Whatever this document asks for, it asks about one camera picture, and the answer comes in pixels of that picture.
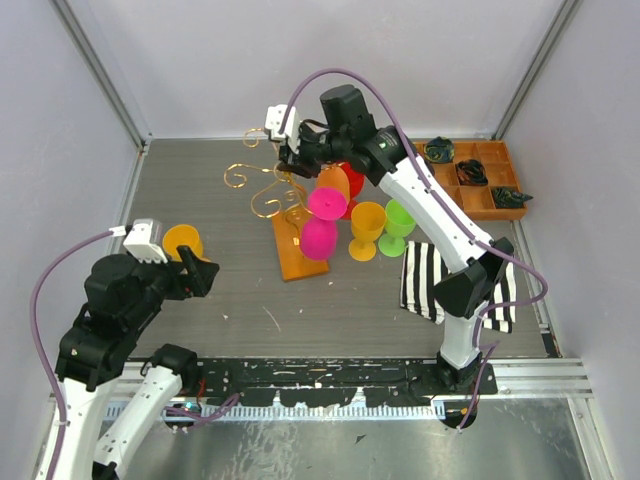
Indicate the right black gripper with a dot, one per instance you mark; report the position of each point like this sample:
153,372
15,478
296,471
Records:
291,162

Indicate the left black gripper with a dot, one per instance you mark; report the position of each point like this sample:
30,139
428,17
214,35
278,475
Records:
197,282

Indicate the orange plastic wine glass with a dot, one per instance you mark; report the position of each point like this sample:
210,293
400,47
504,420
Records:
334,177

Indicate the magenta plastic wine glass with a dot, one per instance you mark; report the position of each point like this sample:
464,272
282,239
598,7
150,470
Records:
319,235

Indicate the gold wire wine glass rack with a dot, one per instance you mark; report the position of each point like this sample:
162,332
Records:
283,203

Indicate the yellow wine glass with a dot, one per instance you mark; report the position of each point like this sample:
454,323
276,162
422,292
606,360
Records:
368,220
183,235

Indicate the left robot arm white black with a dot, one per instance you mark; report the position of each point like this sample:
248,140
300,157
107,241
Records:
124,295

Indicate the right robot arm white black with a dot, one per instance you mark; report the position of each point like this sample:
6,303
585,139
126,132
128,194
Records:
476,262

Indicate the red plastic wine glass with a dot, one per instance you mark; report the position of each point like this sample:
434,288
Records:
356,182

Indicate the green plastic wine glass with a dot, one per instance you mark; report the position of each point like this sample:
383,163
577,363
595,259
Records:
399,224

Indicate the dark rolled tie top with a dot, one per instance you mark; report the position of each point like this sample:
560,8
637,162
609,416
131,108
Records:
439,150

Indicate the dark rolled tie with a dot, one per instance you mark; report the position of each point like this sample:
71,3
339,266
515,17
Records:
509,198
439,150
471,173

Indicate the black white striped cloth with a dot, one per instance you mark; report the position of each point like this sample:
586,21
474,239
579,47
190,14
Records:
423,267

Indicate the dark rolled tie middle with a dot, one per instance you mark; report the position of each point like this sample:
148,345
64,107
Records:
471,173

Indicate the wooden compartment tray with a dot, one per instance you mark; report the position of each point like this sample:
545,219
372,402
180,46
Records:
477,201

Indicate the dark rolled tie right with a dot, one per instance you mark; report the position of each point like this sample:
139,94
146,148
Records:
509,198

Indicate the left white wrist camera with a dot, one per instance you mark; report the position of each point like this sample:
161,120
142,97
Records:
142,239

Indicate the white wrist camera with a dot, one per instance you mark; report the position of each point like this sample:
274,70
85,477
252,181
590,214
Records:
282,126
142,239

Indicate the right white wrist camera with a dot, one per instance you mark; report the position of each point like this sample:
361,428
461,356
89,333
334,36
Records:
282,126

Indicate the grey slotted cable duct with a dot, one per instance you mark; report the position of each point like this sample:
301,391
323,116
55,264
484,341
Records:
355,411

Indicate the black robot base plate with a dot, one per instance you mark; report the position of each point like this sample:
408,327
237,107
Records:
323,382

